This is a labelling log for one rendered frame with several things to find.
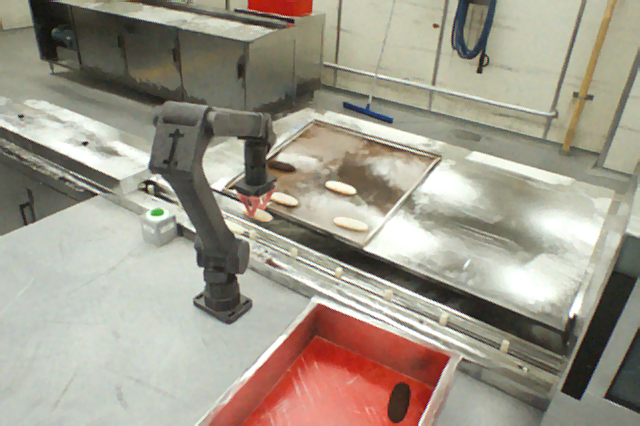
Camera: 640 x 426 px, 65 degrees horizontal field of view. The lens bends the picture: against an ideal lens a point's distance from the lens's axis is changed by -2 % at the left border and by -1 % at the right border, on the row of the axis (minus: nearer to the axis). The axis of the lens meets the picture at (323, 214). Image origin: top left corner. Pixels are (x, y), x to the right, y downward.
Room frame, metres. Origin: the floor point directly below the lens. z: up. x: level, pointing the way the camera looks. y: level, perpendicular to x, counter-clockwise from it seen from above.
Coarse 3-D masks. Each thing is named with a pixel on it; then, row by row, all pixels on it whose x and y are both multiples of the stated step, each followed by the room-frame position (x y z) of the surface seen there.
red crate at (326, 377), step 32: (320, 352) 0.78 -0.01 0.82; (352, 352) 0.78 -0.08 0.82; (288, 384) 0.69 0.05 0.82; (320, 384) 0.69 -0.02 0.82; (352, 384) 0.70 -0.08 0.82; (384, 384) 0.70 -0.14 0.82; (416, 384) 0.71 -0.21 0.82; (256, 416) 0.61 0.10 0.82; (288, 416) 0.61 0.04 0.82; (320, 416) 0.62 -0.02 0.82; (352, 416) 0.62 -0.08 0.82; (384, 416) 0.63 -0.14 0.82; (416, 416) 0.63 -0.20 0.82
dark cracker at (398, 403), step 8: (400, 384) 0.70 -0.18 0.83; (392, 392) 0.68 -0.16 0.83; (400, 392) 0.68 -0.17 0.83; (408, 392) 0.68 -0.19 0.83; (392, 400) 0.66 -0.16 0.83; (400, 400) 0.66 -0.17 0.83; (408, 400) 0.66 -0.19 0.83; (392, 408) 0.64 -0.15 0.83; (400, 408) 0.64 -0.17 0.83; (392, 416) 0.62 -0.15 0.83; (400, 416) 0.62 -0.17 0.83
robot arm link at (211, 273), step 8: (208, 256) 0.90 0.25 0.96; (208, 264) 0.90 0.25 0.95; (216, 264) 0.90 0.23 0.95; (224, 264) 0.89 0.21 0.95; (208, 272) 0.89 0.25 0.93; (216, 272) 0.89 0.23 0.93; (224, 272) 0.89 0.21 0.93; (208, 280) 0.89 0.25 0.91; (216, 280) 0.89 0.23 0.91; (224, 280) 0.88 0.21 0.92
